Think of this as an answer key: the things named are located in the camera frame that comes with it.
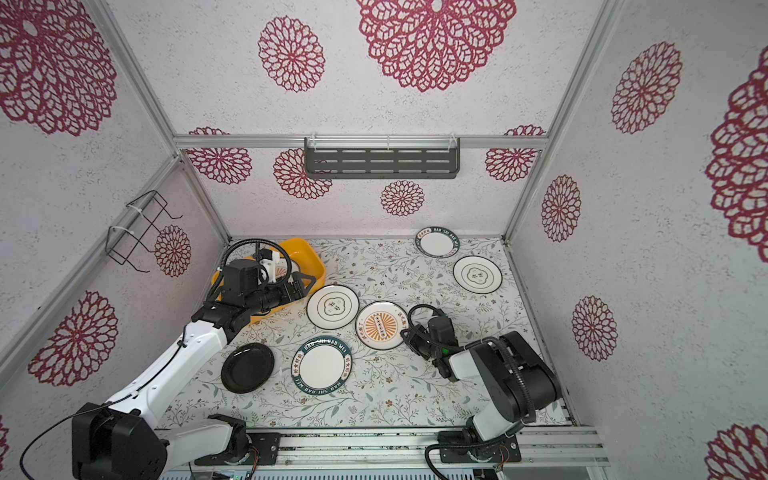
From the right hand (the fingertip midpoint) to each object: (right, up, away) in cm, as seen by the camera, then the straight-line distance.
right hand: (400, 329), depth 92 cm
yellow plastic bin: (-37, +22, +26) cm, 50 cm away
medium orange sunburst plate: (-7, +1, +3) cm, 8 cm away
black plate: (-44, -10, -7) cm, 46 cm away
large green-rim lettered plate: (-24, -10, -5) cm, 26 cm away
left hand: (-27, +14, -12) cm, 32 cm away
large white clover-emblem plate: (-22, +6, +8) cm, 24 cm away
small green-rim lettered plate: (+17, +29, +28) cm, 44 cm away
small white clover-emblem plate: (+30, +17, +17) cm, 38 cm away
